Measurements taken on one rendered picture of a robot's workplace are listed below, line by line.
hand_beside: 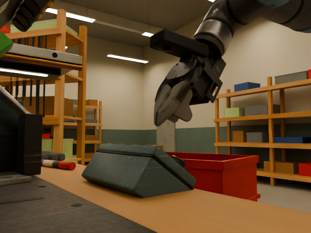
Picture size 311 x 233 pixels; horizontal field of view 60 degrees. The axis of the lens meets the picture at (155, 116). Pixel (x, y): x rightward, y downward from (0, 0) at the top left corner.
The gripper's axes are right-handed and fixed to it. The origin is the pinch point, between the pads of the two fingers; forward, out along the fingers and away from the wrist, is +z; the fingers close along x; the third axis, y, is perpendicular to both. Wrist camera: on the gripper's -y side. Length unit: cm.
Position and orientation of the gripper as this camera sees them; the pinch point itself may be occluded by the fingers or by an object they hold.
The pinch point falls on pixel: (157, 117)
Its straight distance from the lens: 47.5
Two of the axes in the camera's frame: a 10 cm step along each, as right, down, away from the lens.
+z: -4.6, 7.9, -4.1
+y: 6.5, 6.1, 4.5
